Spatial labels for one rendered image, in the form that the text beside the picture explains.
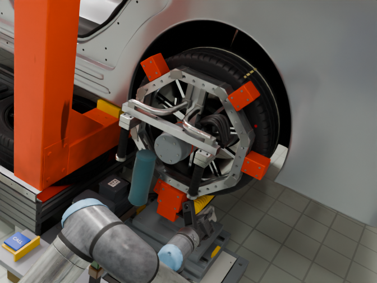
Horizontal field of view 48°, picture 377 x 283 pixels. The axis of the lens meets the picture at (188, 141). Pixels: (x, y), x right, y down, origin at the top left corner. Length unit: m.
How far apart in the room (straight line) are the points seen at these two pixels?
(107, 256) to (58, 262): 0.13
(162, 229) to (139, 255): 1.17
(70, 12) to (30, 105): 0.39
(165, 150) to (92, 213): 0.64
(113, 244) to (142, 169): 0.80
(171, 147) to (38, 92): 0.54
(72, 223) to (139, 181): 0.77
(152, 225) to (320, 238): 1.19
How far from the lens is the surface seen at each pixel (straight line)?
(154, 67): 1.78
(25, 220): 2.27
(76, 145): 1.96
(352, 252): 2.99
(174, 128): 1.57
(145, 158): 1.81
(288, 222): 2.96
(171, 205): 1.99
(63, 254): 1.14
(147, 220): 2.28
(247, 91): 1.61
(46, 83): 1.65
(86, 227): 1.11
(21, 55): 1.70
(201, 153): 1.53
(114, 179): 2.17
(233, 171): 1.76
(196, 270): 2.19
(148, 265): 1.10
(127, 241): 1.08
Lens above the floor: 1.75
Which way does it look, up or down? 31 degrees down
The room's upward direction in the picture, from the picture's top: 14 degrees clockwise
